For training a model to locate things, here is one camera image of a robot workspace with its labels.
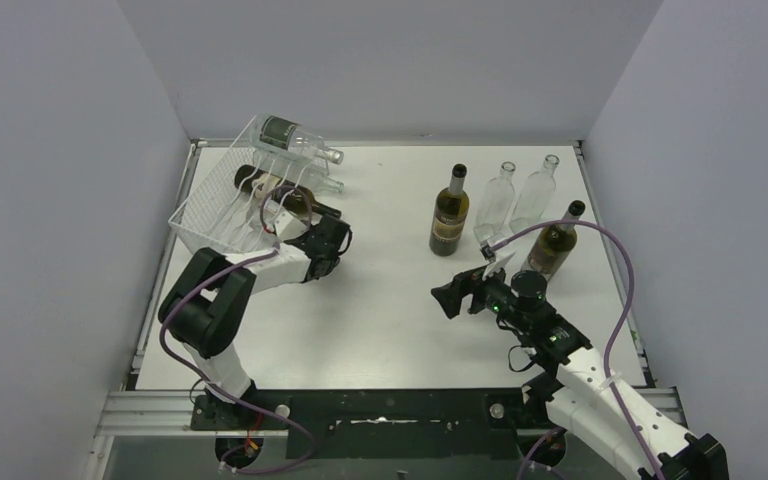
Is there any olive bottle with black cap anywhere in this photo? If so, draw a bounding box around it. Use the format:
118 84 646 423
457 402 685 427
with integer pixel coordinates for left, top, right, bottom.
521 200 586 281

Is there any dark green wine bottle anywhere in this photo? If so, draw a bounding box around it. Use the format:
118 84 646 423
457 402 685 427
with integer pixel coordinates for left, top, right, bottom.
233 165 342 218

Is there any brown bottle with tan label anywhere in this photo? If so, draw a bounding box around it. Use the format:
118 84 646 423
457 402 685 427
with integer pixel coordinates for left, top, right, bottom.
429 164 470 257

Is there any white wire wine rack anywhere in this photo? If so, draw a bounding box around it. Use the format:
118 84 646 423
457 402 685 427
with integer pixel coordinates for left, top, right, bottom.
169 116 336 253

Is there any clear square glass bottle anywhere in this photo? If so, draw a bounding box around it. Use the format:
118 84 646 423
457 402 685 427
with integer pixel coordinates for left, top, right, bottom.
509 154 560 233

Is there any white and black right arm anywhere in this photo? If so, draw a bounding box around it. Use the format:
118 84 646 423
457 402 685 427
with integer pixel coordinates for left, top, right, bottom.
431 267 729 479

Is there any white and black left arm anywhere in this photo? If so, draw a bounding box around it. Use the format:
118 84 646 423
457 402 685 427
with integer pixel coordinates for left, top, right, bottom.
158 216 353 413

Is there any clear bottle in rack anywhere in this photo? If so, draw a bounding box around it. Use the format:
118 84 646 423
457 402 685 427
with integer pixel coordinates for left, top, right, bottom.
258 156 344 193

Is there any clear bottle with dark label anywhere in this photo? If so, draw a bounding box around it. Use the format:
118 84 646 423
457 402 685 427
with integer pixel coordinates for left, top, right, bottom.
253 114 344 165

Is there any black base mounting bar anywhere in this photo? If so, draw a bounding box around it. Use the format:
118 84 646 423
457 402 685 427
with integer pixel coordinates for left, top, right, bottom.
189 388 553 470

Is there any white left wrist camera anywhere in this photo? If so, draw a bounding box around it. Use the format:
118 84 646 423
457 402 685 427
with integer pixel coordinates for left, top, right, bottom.
274 211 308 242

